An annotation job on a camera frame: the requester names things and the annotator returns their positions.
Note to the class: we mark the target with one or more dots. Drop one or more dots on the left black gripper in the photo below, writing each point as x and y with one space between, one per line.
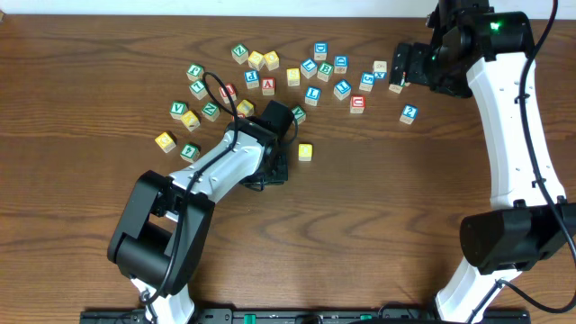
274 172

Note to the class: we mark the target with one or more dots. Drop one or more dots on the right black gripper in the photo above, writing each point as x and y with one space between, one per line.
421 54

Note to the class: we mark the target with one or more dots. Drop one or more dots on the yellow O block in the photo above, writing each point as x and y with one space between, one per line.
305 152

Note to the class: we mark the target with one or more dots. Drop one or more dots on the green B block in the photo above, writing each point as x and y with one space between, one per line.
325 71

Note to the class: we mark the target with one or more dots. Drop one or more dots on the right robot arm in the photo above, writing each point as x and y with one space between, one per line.
489 56

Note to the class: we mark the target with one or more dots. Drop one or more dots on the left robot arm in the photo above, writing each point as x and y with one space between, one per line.
159 239

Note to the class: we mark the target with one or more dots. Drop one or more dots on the green J block right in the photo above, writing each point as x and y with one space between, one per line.
395 88

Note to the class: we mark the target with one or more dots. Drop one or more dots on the green j block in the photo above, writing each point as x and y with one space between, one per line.
395 88
195 72

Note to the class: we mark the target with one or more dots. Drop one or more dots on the white X block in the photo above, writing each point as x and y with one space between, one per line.
380 69

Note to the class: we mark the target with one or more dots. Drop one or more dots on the blue 5 block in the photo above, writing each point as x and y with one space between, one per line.
367 82

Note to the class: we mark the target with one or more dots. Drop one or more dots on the blue 2 block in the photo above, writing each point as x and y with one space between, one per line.
409 114

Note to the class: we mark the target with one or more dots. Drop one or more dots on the green V block centre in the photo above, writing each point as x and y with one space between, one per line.
299 114

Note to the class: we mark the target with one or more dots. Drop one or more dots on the green v block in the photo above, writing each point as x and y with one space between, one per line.
299 114
178 109

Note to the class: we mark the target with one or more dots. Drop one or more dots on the yellow C block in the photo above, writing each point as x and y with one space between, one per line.
246 107

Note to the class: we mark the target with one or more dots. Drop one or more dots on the red U block right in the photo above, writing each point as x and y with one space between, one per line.
357 104

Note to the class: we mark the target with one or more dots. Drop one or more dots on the red u block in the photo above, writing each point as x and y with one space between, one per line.
228 93
357 104

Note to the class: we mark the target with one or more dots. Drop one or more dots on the blue D block right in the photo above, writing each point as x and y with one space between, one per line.
340 64

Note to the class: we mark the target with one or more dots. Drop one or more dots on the blue d block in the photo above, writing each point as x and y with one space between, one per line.
320 51
340 64

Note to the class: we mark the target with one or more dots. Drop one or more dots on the blue L block lower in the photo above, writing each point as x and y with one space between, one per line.
312 96

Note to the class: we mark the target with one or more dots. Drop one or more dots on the green N block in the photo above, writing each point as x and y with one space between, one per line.
211 111

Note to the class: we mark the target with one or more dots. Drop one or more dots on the red A block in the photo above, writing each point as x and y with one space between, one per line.
268 86

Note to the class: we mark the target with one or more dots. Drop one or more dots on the green 4 block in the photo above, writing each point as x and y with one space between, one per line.
190 153

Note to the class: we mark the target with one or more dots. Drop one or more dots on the red U block left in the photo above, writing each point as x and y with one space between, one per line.
228 93

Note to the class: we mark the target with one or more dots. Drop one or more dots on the blue D block top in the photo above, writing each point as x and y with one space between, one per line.
320 51

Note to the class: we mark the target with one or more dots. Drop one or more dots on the yellow centre block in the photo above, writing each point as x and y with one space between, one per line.
293 76

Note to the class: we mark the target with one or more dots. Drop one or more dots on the blue P block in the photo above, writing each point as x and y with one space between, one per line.
252 79

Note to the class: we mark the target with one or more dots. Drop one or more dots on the yellow K block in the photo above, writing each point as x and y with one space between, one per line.
190 120

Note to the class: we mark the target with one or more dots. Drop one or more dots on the green 7 block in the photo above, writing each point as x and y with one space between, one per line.
198 89

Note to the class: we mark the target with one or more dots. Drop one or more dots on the yellow S block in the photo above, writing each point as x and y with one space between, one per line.
256 60

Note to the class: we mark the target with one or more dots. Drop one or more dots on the yellow block top right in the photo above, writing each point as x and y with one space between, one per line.
272 60

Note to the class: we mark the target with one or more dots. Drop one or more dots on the yellow G block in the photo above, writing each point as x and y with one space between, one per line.
165 141

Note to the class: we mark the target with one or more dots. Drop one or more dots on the green V block left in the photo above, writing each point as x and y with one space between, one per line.
178 109

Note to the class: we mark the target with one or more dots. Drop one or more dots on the green Z block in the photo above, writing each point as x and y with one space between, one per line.
240 53

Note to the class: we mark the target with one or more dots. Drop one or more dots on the green J block left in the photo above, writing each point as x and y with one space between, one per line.
195 72

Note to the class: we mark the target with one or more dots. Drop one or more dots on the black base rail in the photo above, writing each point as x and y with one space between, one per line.
389 314

